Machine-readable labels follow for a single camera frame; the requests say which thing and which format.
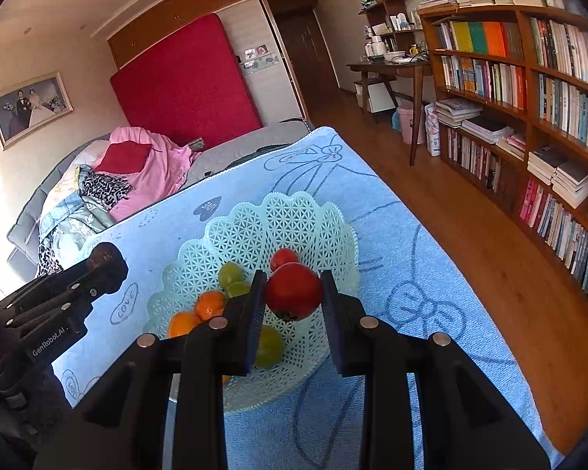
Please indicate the red tomato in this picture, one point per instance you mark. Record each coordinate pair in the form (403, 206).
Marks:
(283, 257)
(294, 291)

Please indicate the blue printed cloth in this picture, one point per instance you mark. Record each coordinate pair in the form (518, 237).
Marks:
(397, 254)

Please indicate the white bag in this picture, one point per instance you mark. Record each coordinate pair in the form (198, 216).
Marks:
(433, 132)

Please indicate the pink bin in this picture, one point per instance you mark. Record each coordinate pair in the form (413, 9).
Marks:
(411, 125)

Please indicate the leopard print cloth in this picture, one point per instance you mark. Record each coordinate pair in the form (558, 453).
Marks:
(46, 257)
(103, 188)

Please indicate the pink blanket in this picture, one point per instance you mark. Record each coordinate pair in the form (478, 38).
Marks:
(161, 171)

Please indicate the small orange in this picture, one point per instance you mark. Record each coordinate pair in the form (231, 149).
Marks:
(209, 303)
(182, 324)

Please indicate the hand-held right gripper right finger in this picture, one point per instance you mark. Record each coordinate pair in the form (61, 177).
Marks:
(334, 323)

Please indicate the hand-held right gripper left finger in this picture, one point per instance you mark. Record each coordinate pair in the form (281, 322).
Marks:
(252, 318)

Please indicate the wooden bookshelf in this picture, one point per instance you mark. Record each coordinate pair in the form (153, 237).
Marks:
(530, 88)

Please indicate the white lattice plastic basket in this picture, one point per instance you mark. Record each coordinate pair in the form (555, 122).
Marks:
(274, 220)

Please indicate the white and wood wardrobe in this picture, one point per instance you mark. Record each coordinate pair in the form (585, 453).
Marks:
(269, 88)

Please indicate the large green tomato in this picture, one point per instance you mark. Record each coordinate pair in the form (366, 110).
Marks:
(270, 347)

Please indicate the wooden desk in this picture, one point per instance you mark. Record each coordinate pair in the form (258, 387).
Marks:
(416, 107)

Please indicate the dark wooden door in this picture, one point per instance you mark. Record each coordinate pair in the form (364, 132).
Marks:
(308, 49)

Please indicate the rows of shelved books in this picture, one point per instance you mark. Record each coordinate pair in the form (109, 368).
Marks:
(568, 103)

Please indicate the floral quilt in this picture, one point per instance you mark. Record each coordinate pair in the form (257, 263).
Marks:
(68, 215)

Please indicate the white kettle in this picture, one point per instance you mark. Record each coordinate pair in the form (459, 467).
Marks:
(378, 45)

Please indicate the red pillow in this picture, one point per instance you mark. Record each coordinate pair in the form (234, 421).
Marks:
(122, 156)

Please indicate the small green tomato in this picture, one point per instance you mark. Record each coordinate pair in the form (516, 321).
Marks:
(230, 272)
(236, 289)

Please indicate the white storage box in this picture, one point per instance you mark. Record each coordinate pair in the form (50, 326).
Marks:
(372, 98)

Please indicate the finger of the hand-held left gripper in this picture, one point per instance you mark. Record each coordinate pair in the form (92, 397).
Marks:
(110, 279)
(44, 289)

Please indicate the framed wall photo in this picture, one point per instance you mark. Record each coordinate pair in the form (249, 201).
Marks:
(29, 107)

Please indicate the red mattress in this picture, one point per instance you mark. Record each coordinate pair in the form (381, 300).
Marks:
(186, 83)

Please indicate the small wooden shelf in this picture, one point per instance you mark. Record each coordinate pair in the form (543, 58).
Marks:
(394, 7)

